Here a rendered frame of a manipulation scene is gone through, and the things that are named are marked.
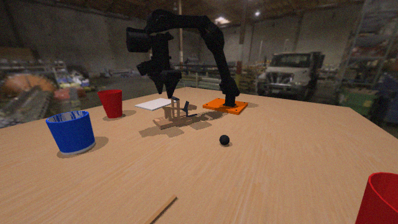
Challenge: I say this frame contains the white flat rectangular sheet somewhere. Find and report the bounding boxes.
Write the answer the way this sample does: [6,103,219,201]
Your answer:
[135,98,171,111]

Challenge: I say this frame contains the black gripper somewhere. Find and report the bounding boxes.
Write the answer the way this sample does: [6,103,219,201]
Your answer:
[147,53,182,99]

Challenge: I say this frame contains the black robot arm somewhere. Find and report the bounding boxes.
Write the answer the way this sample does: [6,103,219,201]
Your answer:
[126,9,240,107]

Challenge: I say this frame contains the blue cup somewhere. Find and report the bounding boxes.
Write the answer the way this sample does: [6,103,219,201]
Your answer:
[45,111,95,155]

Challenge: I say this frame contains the black ball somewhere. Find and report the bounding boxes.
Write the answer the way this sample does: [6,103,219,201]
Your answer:
[220,135,229,145]

